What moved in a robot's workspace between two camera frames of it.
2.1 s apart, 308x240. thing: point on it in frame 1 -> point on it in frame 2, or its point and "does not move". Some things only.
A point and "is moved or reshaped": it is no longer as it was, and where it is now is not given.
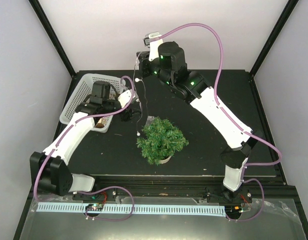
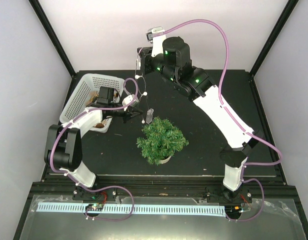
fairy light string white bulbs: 136,80 is moved or reshaped
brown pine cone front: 99,125 does not move
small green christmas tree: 163,139 does not move
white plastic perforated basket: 83,89 does not move
